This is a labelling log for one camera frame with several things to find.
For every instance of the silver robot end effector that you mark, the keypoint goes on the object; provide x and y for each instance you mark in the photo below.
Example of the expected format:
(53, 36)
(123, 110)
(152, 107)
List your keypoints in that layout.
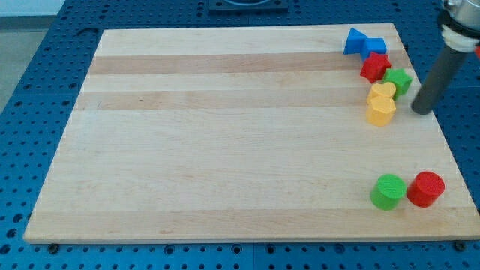
(459, 24)

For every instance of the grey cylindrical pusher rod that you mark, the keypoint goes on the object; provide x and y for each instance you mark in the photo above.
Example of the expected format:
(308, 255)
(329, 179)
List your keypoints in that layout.
(447, 64)

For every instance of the green star block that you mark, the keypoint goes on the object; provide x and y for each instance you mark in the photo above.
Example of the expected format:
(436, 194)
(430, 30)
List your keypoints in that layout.
(400, 79)

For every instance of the yellow heart block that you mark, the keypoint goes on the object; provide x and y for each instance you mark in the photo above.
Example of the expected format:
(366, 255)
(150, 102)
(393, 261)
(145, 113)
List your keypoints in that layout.
(381, 89)

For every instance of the red star block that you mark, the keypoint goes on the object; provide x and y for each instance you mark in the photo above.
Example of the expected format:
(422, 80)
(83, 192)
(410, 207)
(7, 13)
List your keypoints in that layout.
(375, 66)

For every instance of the yellow hexagon block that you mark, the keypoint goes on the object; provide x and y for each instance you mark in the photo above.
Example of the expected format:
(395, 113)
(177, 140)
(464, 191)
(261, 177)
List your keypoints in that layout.
(380, 111)

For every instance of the blue cube block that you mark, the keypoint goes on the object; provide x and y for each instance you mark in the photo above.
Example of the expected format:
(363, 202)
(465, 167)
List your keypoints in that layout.
(372, 45)

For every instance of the blue triangle block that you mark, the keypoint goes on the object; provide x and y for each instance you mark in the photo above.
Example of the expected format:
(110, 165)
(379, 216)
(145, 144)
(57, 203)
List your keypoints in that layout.
(354, 42)

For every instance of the red cylinder block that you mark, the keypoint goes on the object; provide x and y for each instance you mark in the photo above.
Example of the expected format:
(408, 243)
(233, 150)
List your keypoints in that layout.
(425, 189)

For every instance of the green cylinder block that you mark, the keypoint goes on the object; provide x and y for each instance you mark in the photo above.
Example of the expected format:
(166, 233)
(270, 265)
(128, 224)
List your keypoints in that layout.
(388, 191)

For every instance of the wooden board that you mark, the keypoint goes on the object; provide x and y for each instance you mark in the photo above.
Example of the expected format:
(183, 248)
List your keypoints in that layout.
(251, 134)

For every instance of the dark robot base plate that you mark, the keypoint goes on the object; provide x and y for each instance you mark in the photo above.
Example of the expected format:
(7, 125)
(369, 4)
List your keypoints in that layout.
(224, 6)

